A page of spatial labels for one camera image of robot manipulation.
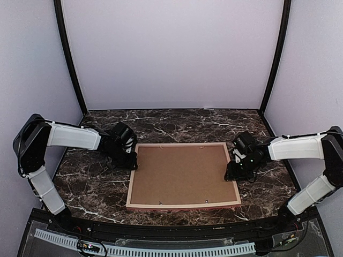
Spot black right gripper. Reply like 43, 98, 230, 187
226, 155, 262, 181

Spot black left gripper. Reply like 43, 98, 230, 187
106, 146, 138, 170

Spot brown cardboard backing board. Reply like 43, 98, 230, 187
130, 145, 237, 206

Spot pink wooden picture frame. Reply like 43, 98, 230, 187
125, 142, 241, 211

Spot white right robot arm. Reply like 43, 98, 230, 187
224, 126, 342, 232

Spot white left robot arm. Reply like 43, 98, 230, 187
13, 114, 138, 233

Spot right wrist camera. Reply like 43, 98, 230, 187
233, 131, 256, 155

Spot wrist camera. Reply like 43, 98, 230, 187
110, 122, 137, 147
233, 131, 256, 155

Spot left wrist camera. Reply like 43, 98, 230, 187
110, 122, 137, 147

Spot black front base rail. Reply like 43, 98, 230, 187
27, 208, 328, 250

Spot white slotted cable duct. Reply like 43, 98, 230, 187
34, 229, 256, 256

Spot right black corner post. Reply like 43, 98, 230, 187
259, 0, 292, 115

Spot black corner post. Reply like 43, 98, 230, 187
259, 0, 292, 115
53, 0, 88, 115

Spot left black corner post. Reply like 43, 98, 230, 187
53, 0, 88, 115

